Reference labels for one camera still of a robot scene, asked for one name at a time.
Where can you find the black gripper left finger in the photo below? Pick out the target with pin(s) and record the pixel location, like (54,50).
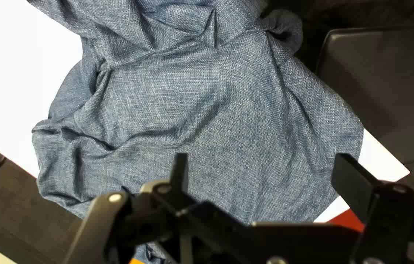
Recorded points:
(167,225)

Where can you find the dark grey chair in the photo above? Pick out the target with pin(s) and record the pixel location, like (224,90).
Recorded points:
(387,88)

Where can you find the blue denim-look cloth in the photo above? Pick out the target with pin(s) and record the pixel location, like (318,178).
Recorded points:
(201,112)

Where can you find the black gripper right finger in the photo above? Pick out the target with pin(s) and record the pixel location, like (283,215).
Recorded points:
(387,220)

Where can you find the white table board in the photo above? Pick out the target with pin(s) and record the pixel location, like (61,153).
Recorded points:
(10,74)

